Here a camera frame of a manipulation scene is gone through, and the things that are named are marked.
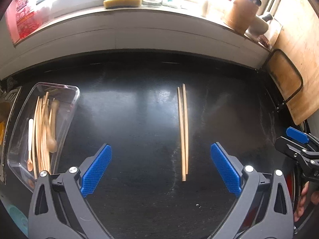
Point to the cork utensil holder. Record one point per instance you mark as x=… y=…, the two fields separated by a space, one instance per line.
x=240 y=14

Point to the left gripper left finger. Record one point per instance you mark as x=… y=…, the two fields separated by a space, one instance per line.
x=59 y=206

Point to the steel kitchen sink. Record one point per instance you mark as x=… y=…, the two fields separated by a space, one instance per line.
x=8 y=102

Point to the dark pestle in mortar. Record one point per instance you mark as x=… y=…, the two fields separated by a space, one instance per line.
x=267 y=17

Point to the brown wooden pestle stick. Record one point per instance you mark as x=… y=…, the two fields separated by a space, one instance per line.
x=53 y=114

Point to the teal bowl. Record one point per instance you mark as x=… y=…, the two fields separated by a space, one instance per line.
x=19 y=218

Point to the diagonal wooden chopstick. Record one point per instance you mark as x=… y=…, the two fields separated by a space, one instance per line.
x=37 y=133

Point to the black metal board rack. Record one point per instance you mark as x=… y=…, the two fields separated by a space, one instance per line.
x=272 y=89

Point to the right hand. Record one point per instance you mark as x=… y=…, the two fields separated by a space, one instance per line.
x=302 y=200

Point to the wooden chopstick group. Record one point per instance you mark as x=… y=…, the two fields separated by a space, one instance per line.
x=41 y=135

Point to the yellow sponge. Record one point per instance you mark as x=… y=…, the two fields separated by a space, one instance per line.
x=108 y=4

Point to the large wooden cutting board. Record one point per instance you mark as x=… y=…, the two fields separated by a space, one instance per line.
x=299 y=41

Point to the orange plastic funnel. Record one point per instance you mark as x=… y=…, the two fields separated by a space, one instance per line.
x=2 y=131

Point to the beige plastic spoon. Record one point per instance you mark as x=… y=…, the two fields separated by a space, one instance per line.
x=50 y=140

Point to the small wooden cutting board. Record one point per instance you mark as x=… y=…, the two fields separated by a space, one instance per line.
x=284 y=73

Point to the wooden chopstick crossing spoon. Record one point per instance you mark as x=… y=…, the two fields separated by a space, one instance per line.
x=38 y=137

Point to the clear plastic tray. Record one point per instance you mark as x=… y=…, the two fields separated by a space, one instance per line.
x=68 y=97

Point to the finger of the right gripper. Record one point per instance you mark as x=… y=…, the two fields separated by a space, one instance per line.
x=297 y=135
x=289 y=148

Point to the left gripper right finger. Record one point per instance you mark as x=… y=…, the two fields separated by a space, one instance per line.
x=263 y=206

